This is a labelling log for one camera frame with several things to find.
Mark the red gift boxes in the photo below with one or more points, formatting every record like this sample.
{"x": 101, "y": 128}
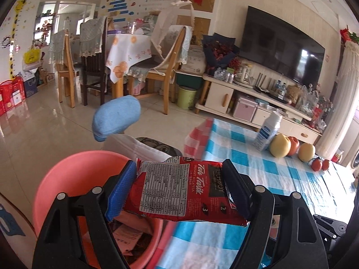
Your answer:
{"x": 11, "y": 95}

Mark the green waste bin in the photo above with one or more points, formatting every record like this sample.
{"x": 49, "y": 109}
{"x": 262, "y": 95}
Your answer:
{"x": 186, "y": 98}

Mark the red apple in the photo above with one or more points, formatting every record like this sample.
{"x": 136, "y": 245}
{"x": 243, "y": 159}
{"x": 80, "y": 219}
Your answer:
{"x": 294, "y": 145}

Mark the yellow bag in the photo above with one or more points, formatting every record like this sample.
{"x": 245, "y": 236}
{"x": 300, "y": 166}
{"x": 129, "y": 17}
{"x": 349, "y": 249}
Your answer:
{"x": 32, "y": 56}

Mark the cream curtain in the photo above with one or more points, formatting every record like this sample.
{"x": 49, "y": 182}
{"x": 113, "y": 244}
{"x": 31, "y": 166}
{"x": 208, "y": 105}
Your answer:
{"x": 345, "y": 89}

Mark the dark wooden chair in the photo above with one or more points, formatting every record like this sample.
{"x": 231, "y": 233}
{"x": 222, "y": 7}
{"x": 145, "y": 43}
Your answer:
{"x": 92, "y": 61}

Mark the blue checked tablecloth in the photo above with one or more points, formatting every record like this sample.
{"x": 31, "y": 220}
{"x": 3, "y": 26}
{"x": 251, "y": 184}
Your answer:
{"x": 238, "y": 148}

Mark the upright white plastic bottle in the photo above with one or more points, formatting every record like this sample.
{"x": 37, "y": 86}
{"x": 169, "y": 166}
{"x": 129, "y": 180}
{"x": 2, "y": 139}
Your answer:
{"x": 266, "y": 131}

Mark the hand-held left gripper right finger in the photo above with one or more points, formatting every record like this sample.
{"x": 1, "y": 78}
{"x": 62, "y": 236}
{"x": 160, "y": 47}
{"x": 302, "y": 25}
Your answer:
{"x": 237, "y": 190}

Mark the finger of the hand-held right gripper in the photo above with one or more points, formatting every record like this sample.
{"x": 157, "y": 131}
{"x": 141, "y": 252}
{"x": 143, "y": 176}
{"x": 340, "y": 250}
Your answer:
{"x": 331, "y": 227}

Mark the salmon pink plastic bucket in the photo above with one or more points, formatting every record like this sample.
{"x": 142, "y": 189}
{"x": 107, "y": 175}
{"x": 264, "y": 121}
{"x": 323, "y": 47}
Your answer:
{"x": 84, "y": 168}

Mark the white kettle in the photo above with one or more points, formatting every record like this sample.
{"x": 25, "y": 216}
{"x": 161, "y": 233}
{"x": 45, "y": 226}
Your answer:
{"x": 244, "y": 75}

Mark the black router with antennas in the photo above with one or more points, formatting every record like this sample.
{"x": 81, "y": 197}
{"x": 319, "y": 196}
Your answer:
{"x": 263, "y": 85}

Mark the small yellow apple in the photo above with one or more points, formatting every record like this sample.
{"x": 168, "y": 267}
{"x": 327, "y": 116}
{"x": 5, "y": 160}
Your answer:
{"x": 279, "y": 145}

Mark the pink storage box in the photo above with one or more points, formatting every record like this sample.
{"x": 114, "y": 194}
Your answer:
{"x": 244, "y": 108}

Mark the giraffe height wall sticker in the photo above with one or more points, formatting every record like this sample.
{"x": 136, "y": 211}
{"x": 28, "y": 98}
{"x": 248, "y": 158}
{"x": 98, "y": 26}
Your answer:
{"x": 19, "y": 19}

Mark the dark wrapped flower bouquet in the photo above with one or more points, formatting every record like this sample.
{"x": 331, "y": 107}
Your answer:
{"x": 220, "y": 50}

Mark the dark green box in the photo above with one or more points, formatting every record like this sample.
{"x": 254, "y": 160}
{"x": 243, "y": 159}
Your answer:
{"x": 189, "y": 80}

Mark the red white checked packet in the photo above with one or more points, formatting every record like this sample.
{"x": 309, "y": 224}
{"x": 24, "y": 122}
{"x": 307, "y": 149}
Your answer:
{"x": 197, "y": 138}

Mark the cream TV cabinet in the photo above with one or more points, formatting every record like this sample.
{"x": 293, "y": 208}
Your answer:
{"x": 216, "y": 98}

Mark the large yellow pear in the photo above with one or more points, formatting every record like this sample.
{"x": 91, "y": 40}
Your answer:
{"x": 306, "y": 152}

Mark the black television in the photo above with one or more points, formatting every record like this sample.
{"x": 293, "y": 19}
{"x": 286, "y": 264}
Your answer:
{"x": 280, "y": 44}

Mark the light wooden chair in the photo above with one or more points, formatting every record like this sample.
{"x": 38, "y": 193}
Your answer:
{"x": 66, "y": 70}

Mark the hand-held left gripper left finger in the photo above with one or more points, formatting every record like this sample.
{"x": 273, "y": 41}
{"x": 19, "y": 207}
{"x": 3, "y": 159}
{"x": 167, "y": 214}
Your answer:
{"x": 120, "y": 193}

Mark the floor mat with blue print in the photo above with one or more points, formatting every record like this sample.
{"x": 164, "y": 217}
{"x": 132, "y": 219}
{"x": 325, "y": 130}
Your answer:
{"x": 11, "y": 218}

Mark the white printed cloth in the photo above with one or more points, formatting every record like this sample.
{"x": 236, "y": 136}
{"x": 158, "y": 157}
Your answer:
{"x": 123, "y": 148}

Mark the red label bottle pack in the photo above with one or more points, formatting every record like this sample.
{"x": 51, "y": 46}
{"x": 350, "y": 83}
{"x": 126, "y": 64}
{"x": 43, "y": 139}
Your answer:
{"x": 318, "y": 116}

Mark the red milk tea packet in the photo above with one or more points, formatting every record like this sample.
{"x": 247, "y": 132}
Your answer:
{"x": 196, "y": 196}

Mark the white sack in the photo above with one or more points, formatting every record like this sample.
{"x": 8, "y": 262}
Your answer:
{"x": 195, "y": 60}

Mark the pink paper wrapper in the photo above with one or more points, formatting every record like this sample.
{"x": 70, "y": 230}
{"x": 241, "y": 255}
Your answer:
{"x": 127, "y": 238}

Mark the orange print dining tablecloth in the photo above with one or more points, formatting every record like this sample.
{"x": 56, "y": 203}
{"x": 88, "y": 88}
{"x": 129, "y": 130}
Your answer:
{"x": 129, "y": 53}

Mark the wooden chair with cover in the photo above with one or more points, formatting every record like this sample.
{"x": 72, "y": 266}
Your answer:
{"x": 168, "y": 61}

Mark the blue gift bag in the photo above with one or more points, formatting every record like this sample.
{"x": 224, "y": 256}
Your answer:
{"x": 30, "y": 86}

